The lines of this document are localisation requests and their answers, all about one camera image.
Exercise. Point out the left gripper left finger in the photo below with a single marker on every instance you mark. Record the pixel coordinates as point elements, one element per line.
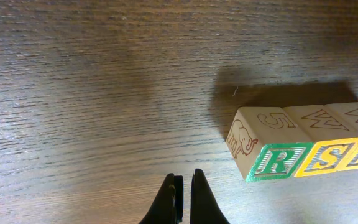
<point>167,207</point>

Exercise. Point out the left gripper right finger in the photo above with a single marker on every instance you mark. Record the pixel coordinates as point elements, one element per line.
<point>204,207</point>

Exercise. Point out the yellow S block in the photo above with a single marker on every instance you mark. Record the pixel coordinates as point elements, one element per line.
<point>332,138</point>

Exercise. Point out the green R letter block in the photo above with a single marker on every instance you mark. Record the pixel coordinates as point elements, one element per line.
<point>266,143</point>

